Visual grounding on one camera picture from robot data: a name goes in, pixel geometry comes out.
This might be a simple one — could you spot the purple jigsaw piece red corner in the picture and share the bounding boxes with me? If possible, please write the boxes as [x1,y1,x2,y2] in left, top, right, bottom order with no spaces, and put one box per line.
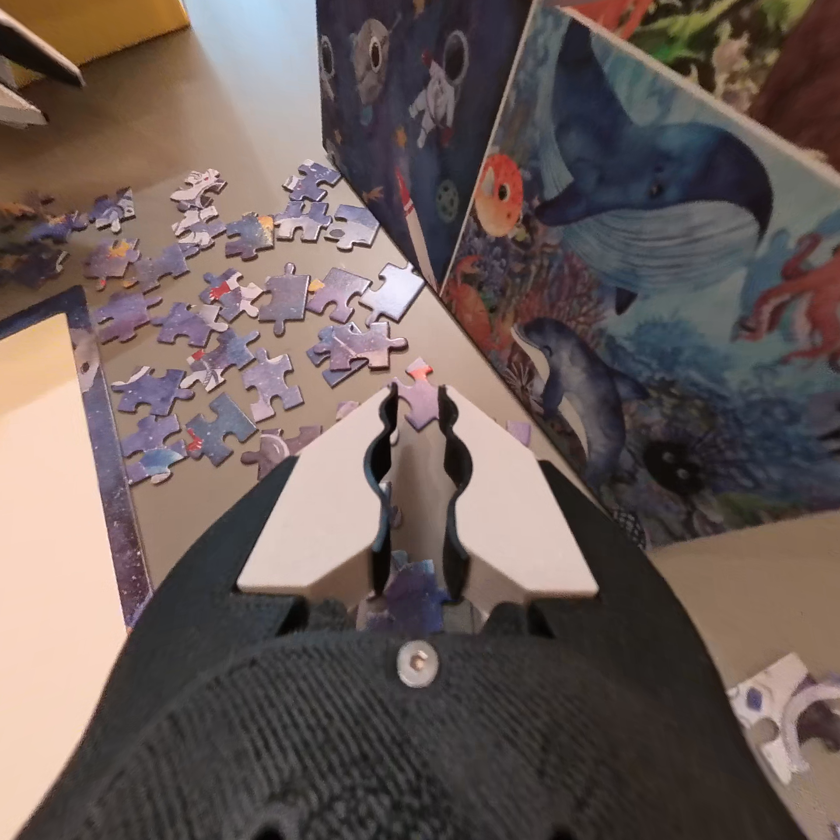
[392,357,442,433]

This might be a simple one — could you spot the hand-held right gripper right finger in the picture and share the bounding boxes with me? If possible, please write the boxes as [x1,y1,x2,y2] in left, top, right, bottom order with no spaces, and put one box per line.
[438,386,601,614]

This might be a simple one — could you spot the space puzzle frame tray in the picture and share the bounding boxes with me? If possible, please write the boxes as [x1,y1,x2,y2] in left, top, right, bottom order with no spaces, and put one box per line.
[0,284,155,837]

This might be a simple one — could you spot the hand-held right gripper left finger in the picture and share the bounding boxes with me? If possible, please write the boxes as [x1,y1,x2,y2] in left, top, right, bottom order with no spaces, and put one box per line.
[236,386,403,601]

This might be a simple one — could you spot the yellow plastic bin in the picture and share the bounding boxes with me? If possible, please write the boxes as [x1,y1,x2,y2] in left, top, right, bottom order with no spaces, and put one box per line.
[62,0,193,67]

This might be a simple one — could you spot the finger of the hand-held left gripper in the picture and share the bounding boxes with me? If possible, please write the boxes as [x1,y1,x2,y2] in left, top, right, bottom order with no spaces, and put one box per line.
[0,56,51,130]
[0,10,88,89]

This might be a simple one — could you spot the puzzle pieces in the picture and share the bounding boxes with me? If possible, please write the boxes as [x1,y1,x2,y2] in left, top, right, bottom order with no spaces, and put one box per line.
[0,157,840,785]

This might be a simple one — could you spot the four-picture puzzle reference board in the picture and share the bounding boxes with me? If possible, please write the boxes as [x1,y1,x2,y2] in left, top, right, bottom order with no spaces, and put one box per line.
[315,0,840,549]

